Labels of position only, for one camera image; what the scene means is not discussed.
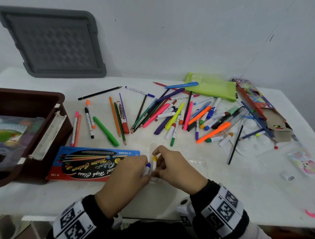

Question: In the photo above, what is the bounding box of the blue and red marker box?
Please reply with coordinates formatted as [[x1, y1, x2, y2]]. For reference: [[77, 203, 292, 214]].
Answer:
[[46, 146, 141, 182]]

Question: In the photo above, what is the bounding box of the small white eraser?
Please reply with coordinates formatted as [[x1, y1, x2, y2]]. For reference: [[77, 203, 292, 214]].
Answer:
[[281, 172, 296, 183]]

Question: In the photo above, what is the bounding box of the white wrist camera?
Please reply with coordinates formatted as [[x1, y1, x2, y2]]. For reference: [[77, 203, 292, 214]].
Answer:
[[177, 198, 196, 228]]

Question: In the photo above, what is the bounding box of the brown plastic bin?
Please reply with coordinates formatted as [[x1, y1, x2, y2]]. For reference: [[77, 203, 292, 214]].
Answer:
[[0, 88, 73, 188]]

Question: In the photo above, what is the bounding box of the clear packet with pink print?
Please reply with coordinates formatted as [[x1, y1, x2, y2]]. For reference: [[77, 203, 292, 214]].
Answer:
[[286, 147, 315, 178]]

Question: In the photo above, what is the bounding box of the grey plastic bin lid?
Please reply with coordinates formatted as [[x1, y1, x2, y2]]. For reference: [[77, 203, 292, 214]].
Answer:
[[0, 5, 107, 79]]

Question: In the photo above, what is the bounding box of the pile of coloured pens and pencils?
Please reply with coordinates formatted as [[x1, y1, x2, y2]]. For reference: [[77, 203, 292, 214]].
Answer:
[[70, 82, 279, 165]]

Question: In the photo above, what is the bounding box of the white patterned wristband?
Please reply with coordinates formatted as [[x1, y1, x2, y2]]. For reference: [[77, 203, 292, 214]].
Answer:
[[200, 186, 244, 238], [52, 199, 97, 239]]

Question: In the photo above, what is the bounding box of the person's left forearm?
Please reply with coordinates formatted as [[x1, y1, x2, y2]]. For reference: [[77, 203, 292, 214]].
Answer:
[[46, 195, 123, 239]]

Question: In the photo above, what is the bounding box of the white patterned right wristband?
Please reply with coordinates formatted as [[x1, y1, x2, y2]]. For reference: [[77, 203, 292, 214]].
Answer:
[[200, 186, 244, 238]]

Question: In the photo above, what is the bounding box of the colourful cardboard pencil box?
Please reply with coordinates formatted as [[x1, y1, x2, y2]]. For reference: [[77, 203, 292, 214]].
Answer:
[[231, 78, 294, 143]]

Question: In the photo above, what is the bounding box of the person's right forearm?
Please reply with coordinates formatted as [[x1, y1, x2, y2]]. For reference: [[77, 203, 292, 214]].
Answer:
[[189, 179, 272, 239]]

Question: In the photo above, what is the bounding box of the person's left hand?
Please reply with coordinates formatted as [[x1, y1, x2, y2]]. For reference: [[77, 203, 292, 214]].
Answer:
[[95, 155, 151, 219]]

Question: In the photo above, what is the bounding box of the green pencil pouch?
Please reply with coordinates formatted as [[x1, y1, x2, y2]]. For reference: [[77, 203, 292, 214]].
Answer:
[[185, 72, 237, 102]]

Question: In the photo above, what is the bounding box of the white plastic paint palette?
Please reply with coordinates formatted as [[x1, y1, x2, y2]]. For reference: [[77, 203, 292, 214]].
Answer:
[[230, 118, 277, 157]]

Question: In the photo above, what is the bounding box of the person's right hand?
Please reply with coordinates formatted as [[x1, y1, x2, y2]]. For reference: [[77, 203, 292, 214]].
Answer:
[[151, 145, 209, 195]]

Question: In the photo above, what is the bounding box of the clear plastic storage case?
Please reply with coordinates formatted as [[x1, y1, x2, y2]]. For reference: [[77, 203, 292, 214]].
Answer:
[[0, 111, 67, 171]]

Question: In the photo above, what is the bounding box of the white patterned left wristband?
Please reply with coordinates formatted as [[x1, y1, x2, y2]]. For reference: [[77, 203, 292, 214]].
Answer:
[[52, 199, 97, 239]]

